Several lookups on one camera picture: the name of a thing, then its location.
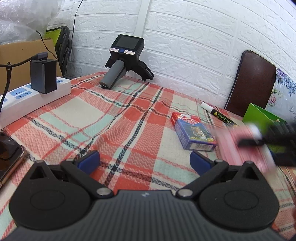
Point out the brown cardboard box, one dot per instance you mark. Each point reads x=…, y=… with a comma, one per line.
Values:
x=18, y=51

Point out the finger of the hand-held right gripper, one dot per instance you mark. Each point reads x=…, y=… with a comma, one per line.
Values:
x=251, y=141

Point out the black and green office chair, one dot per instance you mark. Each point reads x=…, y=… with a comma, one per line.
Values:
x=63, y=48

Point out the red plaid tablecloth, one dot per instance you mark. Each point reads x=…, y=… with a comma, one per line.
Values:
x=92, y=111

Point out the black charger adapter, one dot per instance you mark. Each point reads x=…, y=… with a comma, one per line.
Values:
x=44, y=76

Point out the white power strip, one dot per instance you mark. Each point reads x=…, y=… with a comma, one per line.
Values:
x=20, y=99

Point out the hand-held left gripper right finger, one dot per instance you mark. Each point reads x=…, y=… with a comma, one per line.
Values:
x=198, y=162

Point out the clear bubble wrap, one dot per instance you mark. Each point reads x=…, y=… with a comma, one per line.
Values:
x=25, y=18

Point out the white wall conduit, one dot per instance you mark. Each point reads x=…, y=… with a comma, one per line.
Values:
x=142, y=18

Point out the red and blue card box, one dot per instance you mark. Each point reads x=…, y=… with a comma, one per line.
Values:
x=194, y=132

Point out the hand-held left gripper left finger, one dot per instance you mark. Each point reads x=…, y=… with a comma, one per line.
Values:
x=89, y=161

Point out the pink translucent plastic case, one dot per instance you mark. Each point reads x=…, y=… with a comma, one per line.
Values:
x=233, y=143

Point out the black marker with white cap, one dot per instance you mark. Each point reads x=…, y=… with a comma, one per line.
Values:
x=219, y=115

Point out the smartphone in gold case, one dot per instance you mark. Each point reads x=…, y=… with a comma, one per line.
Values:
x=9, y=153

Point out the green cardboard box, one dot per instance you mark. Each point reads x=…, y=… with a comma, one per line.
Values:
x=261, y=115

